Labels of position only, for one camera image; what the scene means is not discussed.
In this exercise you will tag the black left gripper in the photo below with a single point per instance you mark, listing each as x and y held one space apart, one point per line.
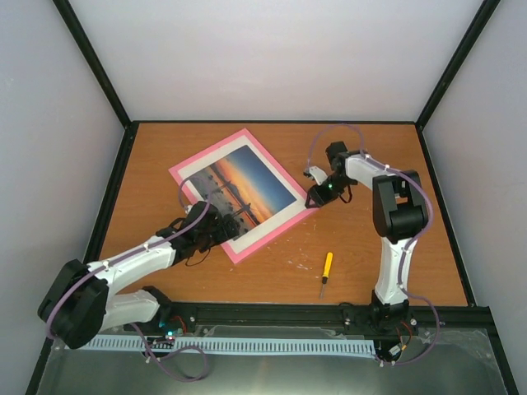
223 234

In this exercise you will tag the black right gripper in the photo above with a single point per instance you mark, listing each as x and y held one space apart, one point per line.
319 198

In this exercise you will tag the pink picture frame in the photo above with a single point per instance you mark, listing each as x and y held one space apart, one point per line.
244 245

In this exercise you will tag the yellow handled screwdriver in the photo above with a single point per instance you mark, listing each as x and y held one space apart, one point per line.
326 271

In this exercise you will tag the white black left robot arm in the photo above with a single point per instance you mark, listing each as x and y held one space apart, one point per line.
86 299

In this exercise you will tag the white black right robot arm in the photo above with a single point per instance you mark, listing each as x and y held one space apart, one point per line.
401 213

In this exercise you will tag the sunset photo print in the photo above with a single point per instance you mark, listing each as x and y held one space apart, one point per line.
242 186

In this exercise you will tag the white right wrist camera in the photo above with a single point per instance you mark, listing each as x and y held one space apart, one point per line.
316 174

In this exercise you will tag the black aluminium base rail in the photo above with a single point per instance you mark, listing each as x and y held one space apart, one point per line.
354 319

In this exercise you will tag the light blue slotted cable duct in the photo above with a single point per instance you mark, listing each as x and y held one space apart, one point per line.
264 346

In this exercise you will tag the black right corner post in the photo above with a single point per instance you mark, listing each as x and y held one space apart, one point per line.
462 51

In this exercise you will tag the black corner post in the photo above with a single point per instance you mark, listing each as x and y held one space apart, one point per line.
76 30
462 51

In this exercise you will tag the black left corner post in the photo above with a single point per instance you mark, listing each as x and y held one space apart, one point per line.
76 30

